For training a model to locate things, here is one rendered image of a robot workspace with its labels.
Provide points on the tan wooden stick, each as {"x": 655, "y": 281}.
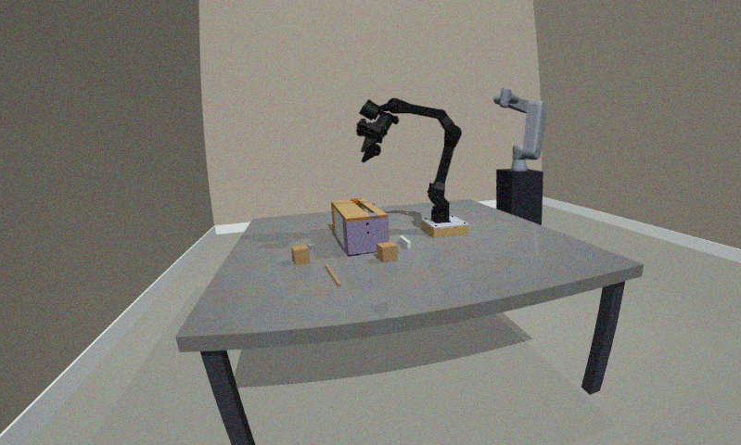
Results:
{"x": 333, "y": 275}

